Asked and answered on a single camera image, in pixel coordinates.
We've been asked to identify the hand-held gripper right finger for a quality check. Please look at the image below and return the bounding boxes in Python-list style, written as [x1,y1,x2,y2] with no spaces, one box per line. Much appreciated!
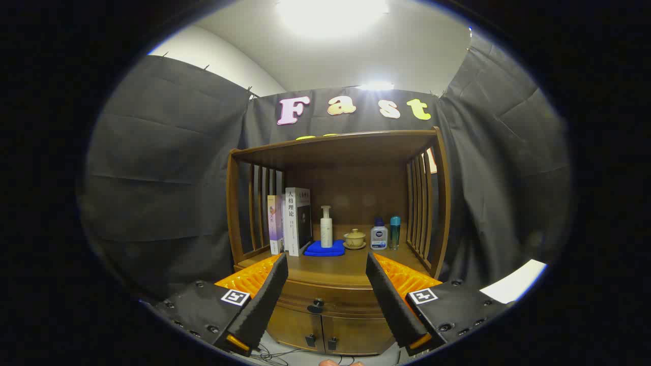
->
[365,252,514,356]

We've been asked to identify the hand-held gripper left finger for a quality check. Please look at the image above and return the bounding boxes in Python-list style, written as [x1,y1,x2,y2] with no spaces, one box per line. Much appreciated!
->
[147,253,289,356]

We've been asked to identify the brown wooden drawer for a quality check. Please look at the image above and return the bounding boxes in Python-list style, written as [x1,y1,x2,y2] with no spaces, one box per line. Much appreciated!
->
[275,277,395,318]

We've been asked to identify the wooden countertop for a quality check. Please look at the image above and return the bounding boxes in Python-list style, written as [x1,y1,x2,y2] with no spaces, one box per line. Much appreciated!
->
[236,224,433,288]

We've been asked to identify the brown wooden cabinet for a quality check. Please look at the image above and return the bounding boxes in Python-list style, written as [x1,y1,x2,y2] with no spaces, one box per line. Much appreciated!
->
[225,127,452,356]

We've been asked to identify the white bottle with blue cap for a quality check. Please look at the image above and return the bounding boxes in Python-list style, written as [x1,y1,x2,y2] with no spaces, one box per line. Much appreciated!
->
[370,217,389,251]

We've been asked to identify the yellow lidded teacup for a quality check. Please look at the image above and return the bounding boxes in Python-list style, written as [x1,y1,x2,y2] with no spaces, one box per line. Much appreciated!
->
[343,228,367,250]

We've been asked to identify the purple book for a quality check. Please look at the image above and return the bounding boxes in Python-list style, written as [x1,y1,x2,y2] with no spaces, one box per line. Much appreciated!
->
[267,195,285,255]

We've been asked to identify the folded blue cloth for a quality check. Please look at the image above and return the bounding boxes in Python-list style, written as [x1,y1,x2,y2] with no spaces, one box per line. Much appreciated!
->
[304,239,346,257]

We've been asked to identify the thick white book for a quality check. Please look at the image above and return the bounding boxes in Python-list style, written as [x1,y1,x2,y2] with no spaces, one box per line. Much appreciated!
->
[284,187,312,257]

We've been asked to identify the white pump bottle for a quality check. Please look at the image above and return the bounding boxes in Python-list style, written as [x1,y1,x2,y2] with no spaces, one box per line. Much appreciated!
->
[320,205,334,249]

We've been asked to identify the tangle of floor cables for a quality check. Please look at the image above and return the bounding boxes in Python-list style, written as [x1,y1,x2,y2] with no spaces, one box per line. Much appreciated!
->
[249,343,357,366]

